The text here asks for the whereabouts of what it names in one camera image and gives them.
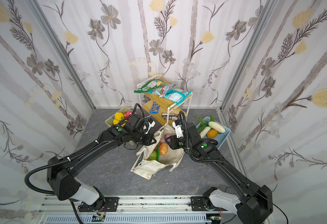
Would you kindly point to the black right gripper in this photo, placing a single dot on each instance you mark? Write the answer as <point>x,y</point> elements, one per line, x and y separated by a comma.
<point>175,142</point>

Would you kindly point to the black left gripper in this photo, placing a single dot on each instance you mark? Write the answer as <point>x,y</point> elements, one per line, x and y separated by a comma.
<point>148,138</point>

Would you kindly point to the small purple onion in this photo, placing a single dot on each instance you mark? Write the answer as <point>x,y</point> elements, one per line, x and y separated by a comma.
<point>166,136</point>

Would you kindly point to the orange potato vegetable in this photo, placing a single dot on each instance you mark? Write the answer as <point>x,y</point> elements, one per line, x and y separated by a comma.
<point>163,148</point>

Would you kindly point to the green cabbage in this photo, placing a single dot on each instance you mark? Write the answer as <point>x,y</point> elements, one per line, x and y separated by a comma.
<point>153,156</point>

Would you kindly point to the cream canvas grocery bag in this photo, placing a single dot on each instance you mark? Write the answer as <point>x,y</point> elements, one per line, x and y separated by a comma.
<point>172,159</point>

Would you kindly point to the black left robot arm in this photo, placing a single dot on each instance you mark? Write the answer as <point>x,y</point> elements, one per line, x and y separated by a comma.
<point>62,173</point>

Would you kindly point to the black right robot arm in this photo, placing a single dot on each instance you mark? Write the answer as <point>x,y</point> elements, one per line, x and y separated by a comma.
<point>251,203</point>

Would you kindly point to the teal white snack bag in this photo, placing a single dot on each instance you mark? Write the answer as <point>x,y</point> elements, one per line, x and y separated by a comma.
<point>177,95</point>

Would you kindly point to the teal red snack bag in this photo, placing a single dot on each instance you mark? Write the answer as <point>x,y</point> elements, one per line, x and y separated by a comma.
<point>163,89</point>

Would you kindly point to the green snack bag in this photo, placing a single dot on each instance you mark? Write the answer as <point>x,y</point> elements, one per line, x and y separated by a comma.
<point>149,86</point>

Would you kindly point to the brown chocolate bar wrapper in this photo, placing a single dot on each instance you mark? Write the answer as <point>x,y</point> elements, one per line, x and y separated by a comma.
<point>170,116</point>

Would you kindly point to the pink wrinkled round fruit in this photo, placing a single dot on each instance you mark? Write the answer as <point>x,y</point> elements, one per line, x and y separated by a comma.
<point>127,114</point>

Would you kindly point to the blue candy packet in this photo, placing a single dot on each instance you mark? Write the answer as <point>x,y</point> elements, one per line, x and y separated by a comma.
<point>154,108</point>

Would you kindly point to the white shelf rack with wood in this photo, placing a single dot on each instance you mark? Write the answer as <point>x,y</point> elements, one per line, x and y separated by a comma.
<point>166,106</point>

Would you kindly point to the green leafy vegetable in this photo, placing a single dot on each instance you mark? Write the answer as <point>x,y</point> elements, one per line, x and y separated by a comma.
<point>204,122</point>

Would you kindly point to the yellow wrinkled bell pepper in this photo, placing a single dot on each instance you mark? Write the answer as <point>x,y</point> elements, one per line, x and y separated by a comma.
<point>119,116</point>

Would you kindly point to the yellow mango left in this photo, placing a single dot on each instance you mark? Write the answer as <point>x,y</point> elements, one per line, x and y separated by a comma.
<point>115,121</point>

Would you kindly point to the pale green perforated fruit basket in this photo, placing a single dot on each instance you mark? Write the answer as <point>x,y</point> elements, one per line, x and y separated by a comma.
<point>119,132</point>

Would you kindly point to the white radish vegetable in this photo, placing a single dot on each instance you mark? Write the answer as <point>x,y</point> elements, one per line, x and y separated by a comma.
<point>216,126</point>

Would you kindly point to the light blue vegetable basket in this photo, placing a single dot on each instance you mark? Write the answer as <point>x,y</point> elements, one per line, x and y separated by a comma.
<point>221,137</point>

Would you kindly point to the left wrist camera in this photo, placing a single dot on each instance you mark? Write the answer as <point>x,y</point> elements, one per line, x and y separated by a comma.
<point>141,124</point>

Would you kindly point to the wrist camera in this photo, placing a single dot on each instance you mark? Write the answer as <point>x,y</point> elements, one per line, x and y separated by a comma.
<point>177,125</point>
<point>141,124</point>

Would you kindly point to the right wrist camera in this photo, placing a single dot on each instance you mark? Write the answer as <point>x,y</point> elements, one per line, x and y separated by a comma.
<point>177,125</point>

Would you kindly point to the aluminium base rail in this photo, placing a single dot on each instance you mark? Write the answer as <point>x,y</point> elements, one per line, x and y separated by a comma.
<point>184,209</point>

